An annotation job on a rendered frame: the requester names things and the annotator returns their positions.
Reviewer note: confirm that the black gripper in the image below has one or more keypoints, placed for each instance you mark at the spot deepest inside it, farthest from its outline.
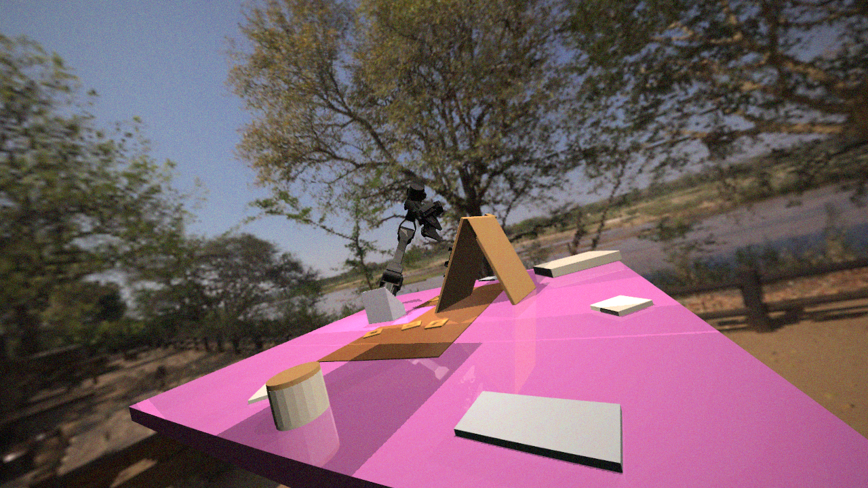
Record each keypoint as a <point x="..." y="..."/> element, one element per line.
<point x="426" y="214"/>

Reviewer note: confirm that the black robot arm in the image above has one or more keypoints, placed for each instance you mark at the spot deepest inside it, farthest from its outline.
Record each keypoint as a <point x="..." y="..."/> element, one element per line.
<point x="393" y="273"/>

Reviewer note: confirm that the dark grey cylindrical container with orange lid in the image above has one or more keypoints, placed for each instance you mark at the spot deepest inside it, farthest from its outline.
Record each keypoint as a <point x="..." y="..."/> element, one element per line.
<point x="297" y="396"/>

